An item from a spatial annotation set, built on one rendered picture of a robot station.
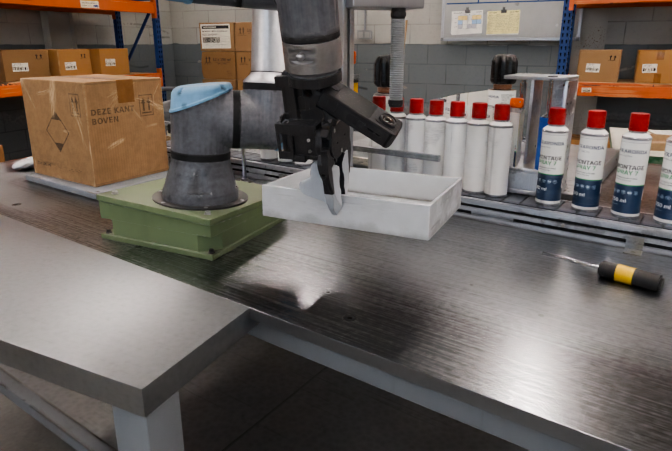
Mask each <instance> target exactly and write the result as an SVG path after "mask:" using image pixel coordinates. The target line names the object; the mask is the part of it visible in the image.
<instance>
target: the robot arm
mask: <svg viewBox="0 0 672 451"><path fill-rule="evenodd" d="M168 1H176V2H183V3H184V4H191V3H195V4H206V5H218V6H230V7H240V8H250V9H252V44H251V73H250V74H249V75H248V76H247V77H246V78H245V79H244V80H243V90H232V89H233V86H232V84H231V83H230V82H210V83H197V84H188V85H182V86H178V87H176V88H174V89H173V91H172V93H171V106H170V110H169V113H170V122H171V163H170V166H169V169H168V173H167V176H166V180H165V184H164V185H163V188H162V198H163V199H164V200H166V201H168V202H171V203H174V204H179V205H187V206H215V205H222V204H227V203H231V202H233V201H236V200H237V199H238V198H239V188H238V185H237V184H236V180H235V176H234V172H233V169H232V165H231V149H266V150H275V151H278V152H279V159H290V160H292V162H303V163H306V162H307V161H308V160H317V161H315V162H314V163H313V164H312V165H311V171H310V178H307V179H305V180H302V181H301V182H300V183H299V189H300V191H301V192H302V193H303V194H305V195H307V196H310V197H313V198H316V199H318V200H321V201H324V202H326V204H327V205H328V208H329V210H330V212H331V213H332V214H333V215H337V214H338V213H339V211H340V209H341V207H342V205H343V203H342V199H341V194H345V195H347V191H348V184H349V173H350V162H351V141H350V126H351V127H352V128H354V129H355V130H357V131H358V132H360V133H362V134H363V135H365V136H366V137H368V138H369V139H371V140H373V141H374V142H376V143H377V144H379V145H380V146H382V147H384V148H388V147H390V146H391V145H392V143H393V142H394V140H395V139H396V137H397V135H398V134H399V132H400V130H401V128H402V121H401V120H399V119H398V118H396V117H394V116H393V115H391V114H390V113H388V112H387V111H385V110H383V109H382V108H380V107H379V106H377V105H376V104H374V103H372V102H371V101H369V100H368V99H366V98H364V97H363V96H361V95H360V94H358V93H357V92H355V91H353V90H352V89H350V88H349V87H347V86H346V85H344V84H342V83H341V81H342V71H341V67H342V65H343V62H342V48H341V36H340V25H339V11H338V0H168ZM282 150H283V151H282Z"/></svg>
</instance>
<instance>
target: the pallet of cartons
mask: <svg viewBox="0 0 672 451"><path fill-rule="evenodd" d="M199 31H200V45H201V51H204V52H202V59H201V64H202V73H203V77H204V78H205V79H202V81H203V83H210V82H230V83H231V84H232V86H233V89H232V90H243V80H244V79H245V78H246V77H247V76H248V75H249V74H250V73H251V44H252V22H238V23H237V22H214V23H199Z"/></svg>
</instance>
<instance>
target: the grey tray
mask: <svg viewBox="0 0 672 451"><path fill-rule="evenodd" d="M310 171H311V167H310V168H307V169H304V170H302V171H299V172H296V173H293V174H291V175H288V176H285V177H282V178H280V179H277V180H274V181H271V182H269V183H266V184H263V185H262V204H263V216H269V217H276V218H282V219H289V220H295V221H302V222H308V223H315V224H322V225H328V226H335V227H341V228H348V229H355V230H361V231H368V232H374V233H381V234H387V235H394V236H401V237H407V238H414V239H420V240H427V241H428V240H429V239H430V238H431V237H432V236H433V235H434V234H435V233H436V232H437V231H438V230H439V229H440V228H441V227H442V226H443V225H444V223H445V222H446V221H447V220H448V219H449V218H450V217H451V216H452V215H453V214H454V213H455V212H456V211H457V210H458V209H459V208H460V205H461V191H462V178H456V177H446V176H436V175H426V174H416V173H406V172H396V171H386V170H376V169H366V168H356V167H350V173H349V184H348V191H347V195H345V194H341V199H342V203H343V205H342V207H341V209H340V211H339V213H338V214H337V215H333V214H332V213H331V212H330V210H329V208H328V205H327V204H326V202H324V201H321V200H318V199H316V198H313V197H310V196H307V195H305V194H303V193H302V192H301V191H300V189H299V183H300V182H301V181H302V180H305V179H307V178H310Z"/></svg>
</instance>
